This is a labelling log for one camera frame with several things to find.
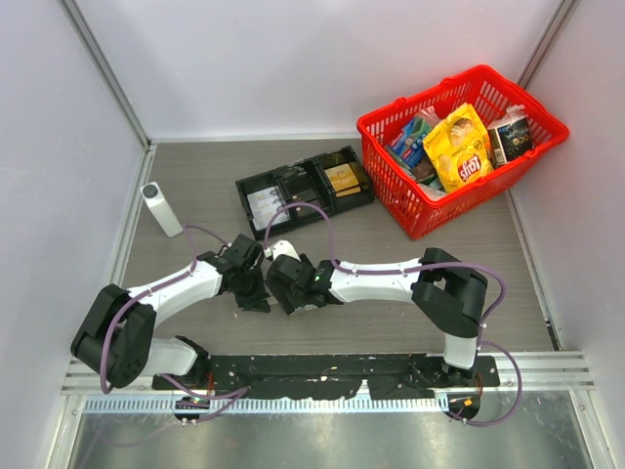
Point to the gold cards stack in tray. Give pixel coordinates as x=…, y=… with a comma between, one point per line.
x=343, y=180

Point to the blue toothpaste box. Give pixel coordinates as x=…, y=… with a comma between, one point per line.
x=403, y=150

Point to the red plastic shopping basket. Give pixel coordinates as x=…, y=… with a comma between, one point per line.
x=490, y=94

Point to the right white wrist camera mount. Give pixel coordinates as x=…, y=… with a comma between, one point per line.
x=281, y=247

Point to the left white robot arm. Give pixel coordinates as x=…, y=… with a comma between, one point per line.
x=116, y=339

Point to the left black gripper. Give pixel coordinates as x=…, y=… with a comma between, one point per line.
x=258, y=301

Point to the black three-compartment card tray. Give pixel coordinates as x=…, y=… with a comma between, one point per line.
x=305, y=174

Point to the black cards stack in tray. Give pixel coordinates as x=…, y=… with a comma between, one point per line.
x=311, y=197

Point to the white cards stack in tray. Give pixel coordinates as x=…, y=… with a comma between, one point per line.
x=263, y=205

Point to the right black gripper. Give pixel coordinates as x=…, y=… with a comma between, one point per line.
x=279, y=293

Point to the black coffee package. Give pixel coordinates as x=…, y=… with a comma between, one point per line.
x=510, y=139

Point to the green sponge pack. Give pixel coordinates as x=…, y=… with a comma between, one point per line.
x=419, y=128

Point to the white cylindrical bottle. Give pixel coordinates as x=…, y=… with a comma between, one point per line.
x=160, y=209

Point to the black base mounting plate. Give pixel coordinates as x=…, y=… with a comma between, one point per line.
x=332, y=377

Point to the yellow Lays chips bag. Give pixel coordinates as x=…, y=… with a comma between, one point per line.
x=459, y=149

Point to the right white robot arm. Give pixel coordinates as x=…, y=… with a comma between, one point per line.
x=450, y=295

